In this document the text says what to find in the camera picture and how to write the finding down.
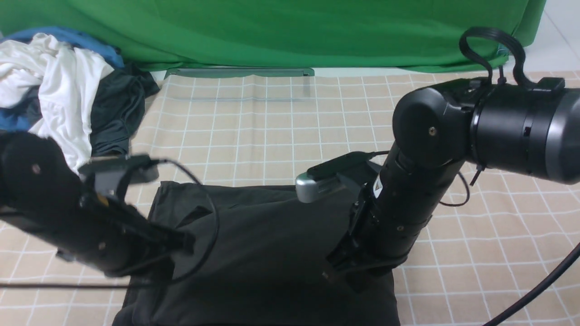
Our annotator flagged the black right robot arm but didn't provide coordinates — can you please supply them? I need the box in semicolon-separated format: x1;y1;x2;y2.
327;77;579;276

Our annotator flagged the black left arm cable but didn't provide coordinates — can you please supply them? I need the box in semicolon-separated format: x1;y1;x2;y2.
0;158;221;290

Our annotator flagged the green backdrop cloth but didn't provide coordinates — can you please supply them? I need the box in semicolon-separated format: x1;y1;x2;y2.
0;0;546;73

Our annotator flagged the dark teal crumpled shirt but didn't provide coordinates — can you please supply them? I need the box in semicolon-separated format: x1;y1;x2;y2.
14;63;160;157

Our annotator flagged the blue crumpled garment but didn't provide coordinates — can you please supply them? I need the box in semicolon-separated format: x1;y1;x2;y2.
1;26;125;131

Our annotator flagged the dark gray long-sleeved shirt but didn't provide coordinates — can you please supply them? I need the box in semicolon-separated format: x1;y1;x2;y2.
113;186;400;326

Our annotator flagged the white crumpled shirt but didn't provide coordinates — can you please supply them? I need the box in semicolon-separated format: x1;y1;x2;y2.
0;33;114;171

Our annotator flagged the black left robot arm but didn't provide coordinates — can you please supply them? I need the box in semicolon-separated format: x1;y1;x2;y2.
1;132;195;277

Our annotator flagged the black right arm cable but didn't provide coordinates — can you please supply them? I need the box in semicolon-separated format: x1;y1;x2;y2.
437;26;580;326

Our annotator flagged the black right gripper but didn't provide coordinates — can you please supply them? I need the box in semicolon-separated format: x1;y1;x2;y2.
324;200;408;290

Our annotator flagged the beige checkered tablecloth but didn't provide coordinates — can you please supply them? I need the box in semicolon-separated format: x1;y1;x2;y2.
0;72;580;326

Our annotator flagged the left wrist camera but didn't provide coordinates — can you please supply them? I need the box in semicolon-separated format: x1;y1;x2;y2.
78;154;160;192

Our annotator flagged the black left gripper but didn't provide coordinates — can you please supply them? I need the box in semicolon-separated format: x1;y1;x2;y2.
82;195;196;277

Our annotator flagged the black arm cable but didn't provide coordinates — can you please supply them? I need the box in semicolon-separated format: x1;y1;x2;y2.
437;26;580;326
0;158;221;290

